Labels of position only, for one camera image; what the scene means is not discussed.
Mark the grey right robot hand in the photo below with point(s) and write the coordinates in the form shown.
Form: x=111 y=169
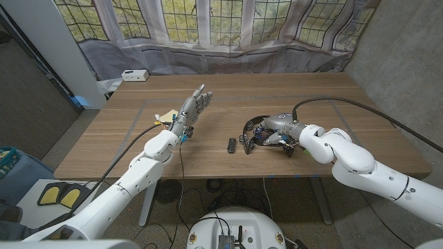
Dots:
x=280 y=121

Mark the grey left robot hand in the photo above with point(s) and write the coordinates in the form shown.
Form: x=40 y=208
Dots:
x=190 y=110

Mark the black half-moon tambourine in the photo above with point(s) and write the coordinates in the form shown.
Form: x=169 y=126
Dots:
x=250 y=124

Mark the dark toy car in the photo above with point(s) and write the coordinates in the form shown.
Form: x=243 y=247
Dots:
x=232 y=145

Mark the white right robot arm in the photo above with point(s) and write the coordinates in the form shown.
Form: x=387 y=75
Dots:
x=363 y=166

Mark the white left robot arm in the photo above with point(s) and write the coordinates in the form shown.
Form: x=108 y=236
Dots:
x=128 y=183

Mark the white power strip box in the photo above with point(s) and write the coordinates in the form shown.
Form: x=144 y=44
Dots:
x=135 y=75

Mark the printed window backdrop cloth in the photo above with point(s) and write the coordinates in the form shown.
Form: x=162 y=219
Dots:
x=221 y=34

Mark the round black floor fan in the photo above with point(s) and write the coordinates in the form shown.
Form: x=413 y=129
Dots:
x=168 y=191

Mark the grey table leg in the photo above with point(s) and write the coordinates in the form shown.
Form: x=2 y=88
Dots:
x=322 y=200

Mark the white table leg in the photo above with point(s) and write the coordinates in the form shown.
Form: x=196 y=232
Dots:
x=148 y=207

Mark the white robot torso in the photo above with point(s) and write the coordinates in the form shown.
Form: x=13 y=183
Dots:
x=239 y=221

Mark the grey electronics box on torso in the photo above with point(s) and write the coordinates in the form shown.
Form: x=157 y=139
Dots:
x=226 y=241

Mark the yellow black foot pedal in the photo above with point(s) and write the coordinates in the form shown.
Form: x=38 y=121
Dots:
x=51 y=194
x=71 y=197

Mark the blue fabric seat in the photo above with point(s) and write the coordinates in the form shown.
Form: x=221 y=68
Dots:
x=31 y=173

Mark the white pedal platform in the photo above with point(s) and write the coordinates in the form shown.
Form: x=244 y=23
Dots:
x=34 y=214

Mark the teal plastic basket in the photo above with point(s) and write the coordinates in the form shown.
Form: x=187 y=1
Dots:
x=7 y=160

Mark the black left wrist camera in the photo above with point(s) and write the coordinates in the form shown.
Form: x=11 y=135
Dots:
x=188 y=132

